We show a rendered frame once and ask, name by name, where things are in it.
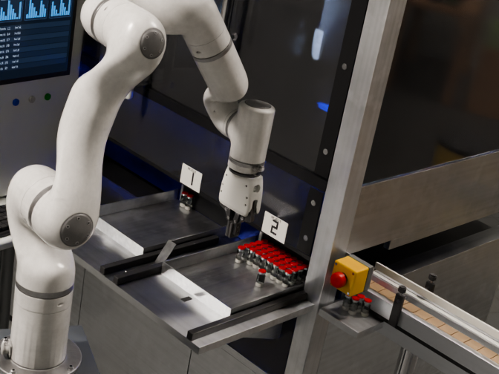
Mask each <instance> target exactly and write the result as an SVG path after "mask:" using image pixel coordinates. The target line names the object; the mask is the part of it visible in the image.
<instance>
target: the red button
mask: <svg viewBox="0 0 499 374"><path fill-rule="evenodd" d="M330 282H331V284H332V286H333V287H335V288H337V289H339V288H342V287H343V286H345V284H346V277H345V275H344V274H343V273H342V272H335V273H333V274H332V275H331V277H330Z"/></svg>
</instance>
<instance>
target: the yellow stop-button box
mask: <svg viewBox="0 0 499 374"><path fill-rule="evenodd" d="M373 268H374V266H372V265H370V264H369V263H367V262H365V261H364V260H362V259H360V258H359V257H357V256H355V255H349V256H347V257H343V258H340V259H338V260H335V263H334V267H333V272H332V274H333V273H335V272H342V273H343V274H344V275H345V277H346V284H345V286H343V287H342V288H339V289H338V290H340V291H341V292H343V293H345V294H346V295H348V296H350V297H351V296H353V295H357V294H359V293H361V292H365V291H368V287H369V283H370V280H371V275H372V271H373Z"/></svg>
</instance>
